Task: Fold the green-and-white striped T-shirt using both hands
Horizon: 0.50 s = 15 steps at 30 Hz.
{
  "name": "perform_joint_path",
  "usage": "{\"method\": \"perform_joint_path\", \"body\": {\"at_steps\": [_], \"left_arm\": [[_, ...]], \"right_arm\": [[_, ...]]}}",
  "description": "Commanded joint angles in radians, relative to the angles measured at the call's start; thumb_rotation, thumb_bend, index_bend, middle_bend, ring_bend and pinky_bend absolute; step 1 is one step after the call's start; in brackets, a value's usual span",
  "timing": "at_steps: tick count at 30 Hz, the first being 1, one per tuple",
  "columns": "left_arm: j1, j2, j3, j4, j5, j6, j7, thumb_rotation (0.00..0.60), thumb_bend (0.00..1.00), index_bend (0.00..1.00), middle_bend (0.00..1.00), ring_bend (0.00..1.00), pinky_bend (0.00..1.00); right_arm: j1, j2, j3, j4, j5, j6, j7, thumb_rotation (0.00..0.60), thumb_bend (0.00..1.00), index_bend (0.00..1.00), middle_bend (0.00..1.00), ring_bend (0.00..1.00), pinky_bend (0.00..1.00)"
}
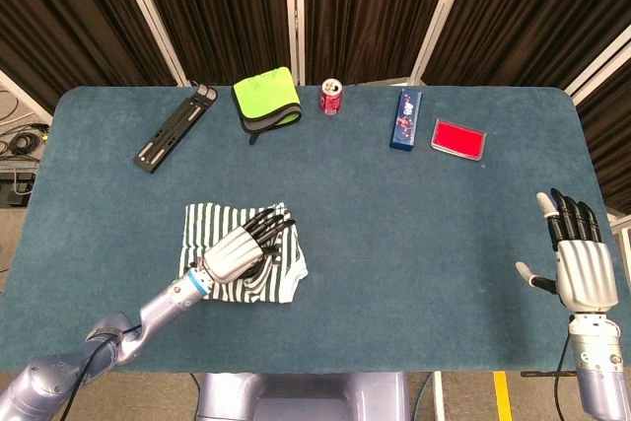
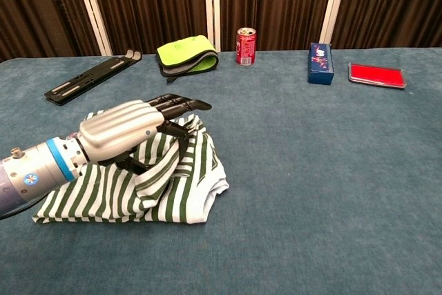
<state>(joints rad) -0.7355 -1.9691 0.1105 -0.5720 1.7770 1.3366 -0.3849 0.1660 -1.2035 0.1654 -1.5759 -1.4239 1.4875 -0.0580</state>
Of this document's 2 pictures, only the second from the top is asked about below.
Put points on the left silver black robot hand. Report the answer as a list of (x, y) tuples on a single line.
[(117, 129)]

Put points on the green white striped T-shirt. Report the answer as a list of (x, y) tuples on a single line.
[(103, 198)]

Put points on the black folding laptop stand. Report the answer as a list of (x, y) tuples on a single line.
[(86, 79)]

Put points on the green grey microfibre cloth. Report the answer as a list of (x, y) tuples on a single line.
[(179, 53)]

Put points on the red soda can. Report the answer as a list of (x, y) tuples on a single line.
[(246, 49)]

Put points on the blue printed carton box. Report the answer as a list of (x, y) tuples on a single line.
[(321, 67)]

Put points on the red stamp pad case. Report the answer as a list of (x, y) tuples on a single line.
[(376, 75)]

